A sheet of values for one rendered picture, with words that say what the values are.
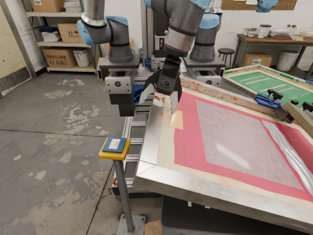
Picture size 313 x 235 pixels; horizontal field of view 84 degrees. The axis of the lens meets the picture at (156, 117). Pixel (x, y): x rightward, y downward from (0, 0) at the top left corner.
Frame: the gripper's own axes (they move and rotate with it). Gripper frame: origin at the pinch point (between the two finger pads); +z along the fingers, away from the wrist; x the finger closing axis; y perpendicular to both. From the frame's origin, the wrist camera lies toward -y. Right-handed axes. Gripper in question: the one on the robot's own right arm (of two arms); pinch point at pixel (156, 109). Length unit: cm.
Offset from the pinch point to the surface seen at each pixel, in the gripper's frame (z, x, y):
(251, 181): 1.1, -28.4, -19.1
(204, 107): 0.8, -19.3, 12.2
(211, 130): 0.8, -19.7, -2.2
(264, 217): -0.4, -26.5, -29.1
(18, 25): 103, 295, 317
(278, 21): -45, -211, 380
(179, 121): 0.5, -8.1, -2.6
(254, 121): 1.3, -42.3, 14.0
